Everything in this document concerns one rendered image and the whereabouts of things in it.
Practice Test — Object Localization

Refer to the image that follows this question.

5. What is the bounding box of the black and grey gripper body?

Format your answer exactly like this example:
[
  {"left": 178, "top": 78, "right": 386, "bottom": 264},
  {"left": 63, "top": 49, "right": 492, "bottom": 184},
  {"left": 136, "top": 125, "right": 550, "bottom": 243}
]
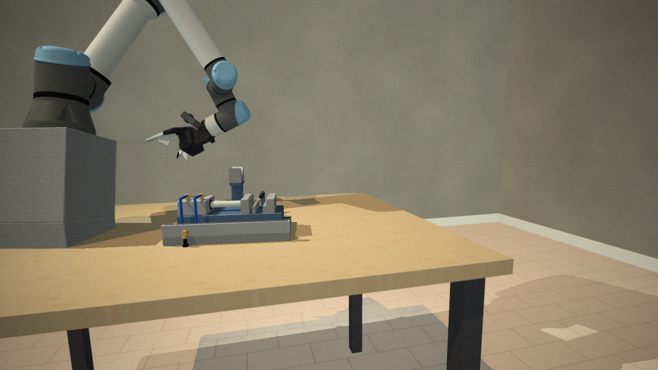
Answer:
[{"left": 178, "top": 120, "right": 215, "bottom": 156}]

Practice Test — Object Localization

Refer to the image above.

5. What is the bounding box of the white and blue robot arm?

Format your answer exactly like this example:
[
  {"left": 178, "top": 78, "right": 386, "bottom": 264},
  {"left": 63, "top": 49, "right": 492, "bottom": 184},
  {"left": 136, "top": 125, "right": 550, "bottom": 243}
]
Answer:
[{"left": 23, "top": 0, "right": 251, "bottom": 137}]

